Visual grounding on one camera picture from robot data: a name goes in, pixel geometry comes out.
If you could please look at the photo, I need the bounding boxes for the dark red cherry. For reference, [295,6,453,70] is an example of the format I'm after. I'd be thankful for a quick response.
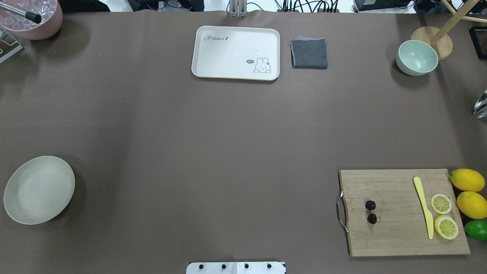
[367,213,379,224]
[365,201,376,211]

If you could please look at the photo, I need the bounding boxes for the white round plate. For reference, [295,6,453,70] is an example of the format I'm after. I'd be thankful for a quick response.
[4,156,75,225]

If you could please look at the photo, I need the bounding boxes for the white rabbit tray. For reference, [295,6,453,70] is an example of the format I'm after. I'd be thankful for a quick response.
[191,25,280,81]

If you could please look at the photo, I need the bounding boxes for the folded grey cloth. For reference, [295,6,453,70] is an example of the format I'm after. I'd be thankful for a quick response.
[290,37,328,69]

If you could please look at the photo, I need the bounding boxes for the bamboo cutting board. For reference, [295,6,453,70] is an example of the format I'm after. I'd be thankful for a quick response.
[336,169,470,257]

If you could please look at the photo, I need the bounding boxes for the mint green bowl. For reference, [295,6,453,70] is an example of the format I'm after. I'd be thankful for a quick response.
[395,40,439,76]

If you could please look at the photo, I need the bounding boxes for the yellow plastic knife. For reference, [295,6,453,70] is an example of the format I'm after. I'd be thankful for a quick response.
[413,176,434,240]

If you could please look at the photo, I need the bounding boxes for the upper lemon slice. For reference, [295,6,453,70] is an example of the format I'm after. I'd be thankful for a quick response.
[431,194,452,215]

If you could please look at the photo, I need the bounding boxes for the lemon slice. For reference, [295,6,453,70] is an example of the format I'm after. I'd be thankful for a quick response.
[431,194,452,215]
[434,215,459,240]

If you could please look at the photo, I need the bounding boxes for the wooden stand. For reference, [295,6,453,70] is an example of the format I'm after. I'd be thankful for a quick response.
[411,0,486,61]

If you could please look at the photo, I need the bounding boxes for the lower lemon slice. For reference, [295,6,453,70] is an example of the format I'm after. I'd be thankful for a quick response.
[434,215,459,240]

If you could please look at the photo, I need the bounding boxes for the upper whole lemon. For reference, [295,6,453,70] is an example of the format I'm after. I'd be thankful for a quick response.
[449,168,485,192]

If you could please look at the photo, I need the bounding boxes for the whole lemon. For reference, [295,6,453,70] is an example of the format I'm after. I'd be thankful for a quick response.
[456,191,487,220]
[449,168,485,192]

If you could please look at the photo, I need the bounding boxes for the lower whole lemon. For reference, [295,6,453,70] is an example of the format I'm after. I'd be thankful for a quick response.
[456,191,487,220]

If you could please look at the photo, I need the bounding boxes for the shiny metal scoop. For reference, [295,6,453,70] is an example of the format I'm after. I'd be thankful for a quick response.
[472,90,487,119]

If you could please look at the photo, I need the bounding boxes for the pink ice bucket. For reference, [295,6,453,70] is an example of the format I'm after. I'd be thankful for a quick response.
[0,0,63,40]

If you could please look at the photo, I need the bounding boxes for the metal scoop in bucket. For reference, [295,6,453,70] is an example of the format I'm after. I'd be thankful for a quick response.
[0,1,42,24]

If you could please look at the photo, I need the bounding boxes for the green lime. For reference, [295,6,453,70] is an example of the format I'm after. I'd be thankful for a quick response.
[464,220,487,241]

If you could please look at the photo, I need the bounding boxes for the black framed box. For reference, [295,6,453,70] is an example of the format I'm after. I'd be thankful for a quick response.
[468,26,487,59]

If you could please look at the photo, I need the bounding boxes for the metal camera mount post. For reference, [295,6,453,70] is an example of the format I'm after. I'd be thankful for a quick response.
[228,0,248,18]

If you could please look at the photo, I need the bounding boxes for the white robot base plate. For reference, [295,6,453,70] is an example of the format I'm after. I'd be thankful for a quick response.
[186,261,286,274]

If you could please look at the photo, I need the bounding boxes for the black cables bundle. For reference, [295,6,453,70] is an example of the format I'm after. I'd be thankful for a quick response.
[275,0,341,13]

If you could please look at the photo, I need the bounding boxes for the grey metal bracket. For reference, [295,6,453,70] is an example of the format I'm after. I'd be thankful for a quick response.
[0,27,23,63]

